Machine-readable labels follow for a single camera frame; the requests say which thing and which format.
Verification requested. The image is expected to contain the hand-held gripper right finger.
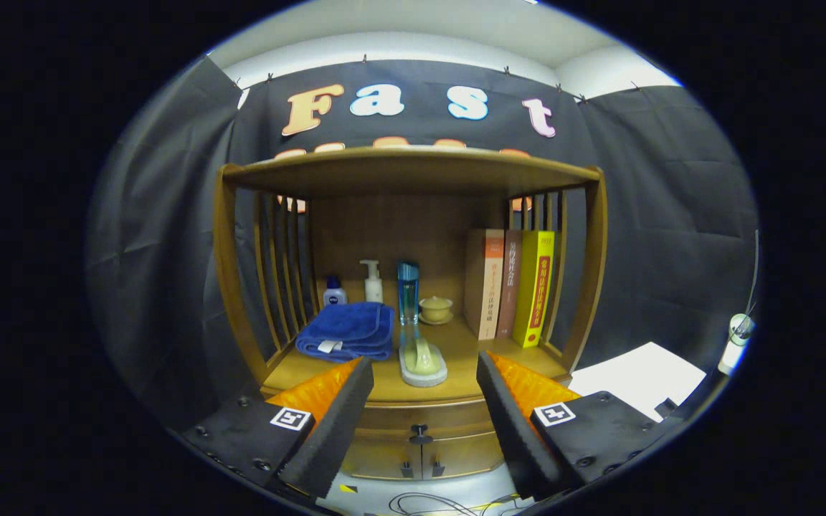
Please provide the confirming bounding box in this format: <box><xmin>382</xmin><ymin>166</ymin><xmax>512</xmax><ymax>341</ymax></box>
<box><xmin>476</xmin><ymin>350</ymin><xmax>683</xmax><ymax>501</ymax></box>

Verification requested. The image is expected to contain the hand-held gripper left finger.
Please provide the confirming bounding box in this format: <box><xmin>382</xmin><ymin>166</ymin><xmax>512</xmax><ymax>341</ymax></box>
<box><xmin>182</xmin><ymin>356</ymin><xmax>375</xmax><ymax>500</ymax></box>

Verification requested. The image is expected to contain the clear packet of pale sponges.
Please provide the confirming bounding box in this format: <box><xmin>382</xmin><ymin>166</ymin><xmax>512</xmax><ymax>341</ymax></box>
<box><xmin>399</xmin><ymin>337</ymin><xmax>448</xmax><ymax>388</ymax></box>

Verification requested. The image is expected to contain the wooden countertop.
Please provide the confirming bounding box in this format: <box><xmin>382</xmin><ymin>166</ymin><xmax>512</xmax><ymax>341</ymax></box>
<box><xmin>262</xmin><ymin>315</ymin><xmax>571</xmax><ymax>403</ymax></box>

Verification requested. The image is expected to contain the wooden cabinet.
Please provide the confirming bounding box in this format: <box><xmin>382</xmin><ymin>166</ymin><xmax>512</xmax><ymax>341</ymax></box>
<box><xmin>214</xmin><ymin>147</ymin><xmax>609</xmax><ymax>481</ymax></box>

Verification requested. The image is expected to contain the blue folded towel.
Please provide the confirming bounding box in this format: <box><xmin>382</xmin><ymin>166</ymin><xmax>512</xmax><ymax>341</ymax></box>
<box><xmin>295</xmin><ymin>302</ymin><xmax>395</xmax><ymax>362</ymax></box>

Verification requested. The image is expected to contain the brown book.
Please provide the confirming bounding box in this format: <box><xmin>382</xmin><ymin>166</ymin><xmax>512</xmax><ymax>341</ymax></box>
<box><xmin>495</xmin><ymin>229</ymin><xmax>523</xmax><ymax>339</ymax></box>

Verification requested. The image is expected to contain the yellow book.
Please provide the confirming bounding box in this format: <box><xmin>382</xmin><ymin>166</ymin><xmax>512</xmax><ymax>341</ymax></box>
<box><xmin>513</xmin><ymin>230</ymin><xmax>556</xmax><ymax>349</ymax></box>

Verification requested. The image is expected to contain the yellow lidded tea bowl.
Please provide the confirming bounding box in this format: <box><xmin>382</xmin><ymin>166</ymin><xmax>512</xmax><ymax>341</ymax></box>
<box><xmin>418</xmin><ymin>295</ymin><xmax>455</xmax><ymax>326</ymax></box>

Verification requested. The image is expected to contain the beige orange book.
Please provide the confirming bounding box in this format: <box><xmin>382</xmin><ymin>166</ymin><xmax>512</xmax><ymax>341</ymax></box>
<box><xmin>465</xmin><ymin>229</ymin><xmax>505</xmax><ymax>340</ymax></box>

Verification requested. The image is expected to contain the white pump bottle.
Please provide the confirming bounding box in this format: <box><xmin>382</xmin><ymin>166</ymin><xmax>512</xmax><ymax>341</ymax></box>
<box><xmin>360</xmin><ymin>259</ymin><xmax>384</xmax><ymax>303</ymax></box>

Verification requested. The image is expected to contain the blue glass bottle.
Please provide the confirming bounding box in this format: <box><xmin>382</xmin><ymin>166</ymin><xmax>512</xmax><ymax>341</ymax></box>
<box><xmin>397</xmin><ymin>261</ymin><xmax>420</xmax><ymax>325</ymax></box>

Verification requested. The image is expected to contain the black backdrop cloth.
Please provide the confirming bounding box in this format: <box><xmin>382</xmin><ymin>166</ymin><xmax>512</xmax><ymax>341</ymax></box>
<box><xmin>85</xmin><ymin>54</ymin><xmax>761</xmax><ymax>431</ymax></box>

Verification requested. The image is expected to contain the black floor cable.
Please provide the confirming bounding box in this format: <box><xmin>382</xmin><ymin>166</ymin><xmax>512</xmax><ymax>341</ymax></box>
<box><xmin>388</xmin><ymin>491</ymin><xmax>528</xmax><ymax>516</ymax></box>

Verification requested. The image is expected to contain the white device with cable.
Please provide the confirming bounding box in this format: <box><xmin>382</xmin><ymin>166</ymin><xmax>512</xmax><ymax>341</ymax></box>
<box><xmin>718</xmin><ymin>313</ymin><xmax>756</xmax><ymax>376</ymax></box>

